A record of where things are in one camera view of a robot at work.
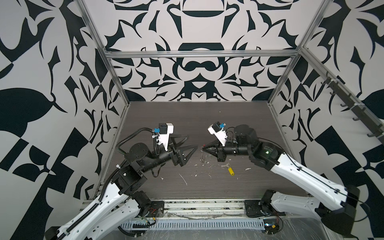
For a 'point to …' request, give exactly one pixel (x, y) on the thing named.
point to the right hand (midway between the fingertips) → (204, 149)
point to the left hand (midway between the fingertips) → (193, 139)
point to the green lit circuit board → (271, 226)
